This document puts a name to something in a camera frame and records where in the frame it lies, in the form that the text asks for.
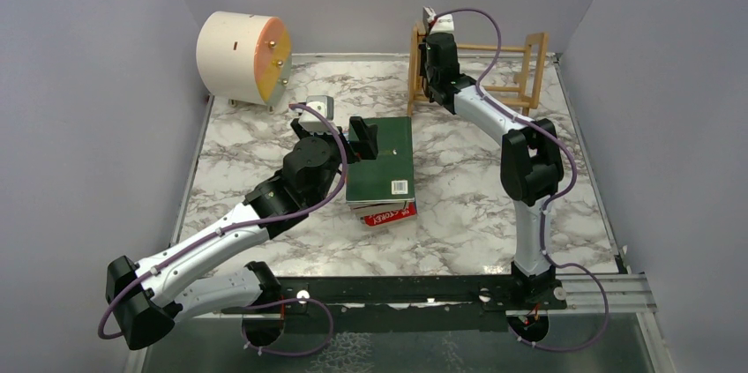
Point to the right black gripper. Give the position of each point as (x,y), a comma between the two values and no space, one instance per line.
(437,89)

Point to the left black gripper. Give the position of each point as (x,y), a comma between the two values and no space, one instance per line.
(348,146)

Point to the green treehouse book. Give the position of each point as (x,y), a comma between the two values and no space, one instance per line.
(390,177)

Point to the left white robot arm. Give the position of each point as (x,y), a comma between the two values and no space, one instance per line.
(149,297)

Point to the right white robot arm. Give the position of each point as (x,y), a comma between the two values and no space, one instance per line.
(531,166)

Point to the wooden book rack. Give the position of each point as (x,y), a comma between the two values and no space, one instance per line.
(524,92)

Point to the purple treehouse book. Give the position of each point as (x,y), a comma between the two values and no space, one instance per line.
(363,210)

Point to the red treehouse book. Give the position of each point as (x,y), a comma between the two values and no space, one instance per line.
(386,219)

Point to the cream round drawer cabinet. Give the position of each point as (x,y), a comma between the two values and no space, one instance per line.
(244,57)

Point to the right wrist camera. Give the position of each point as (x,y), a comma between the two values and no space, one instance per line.
(434,23)

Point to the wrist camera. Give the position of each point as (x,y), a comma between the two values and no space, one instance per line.
(434,23)
(322,105)

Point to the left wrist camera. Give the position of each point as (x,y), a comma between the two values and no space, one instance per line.
(322,105)

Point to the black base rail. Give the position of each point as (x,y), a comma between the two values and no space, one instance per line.
(397,304)

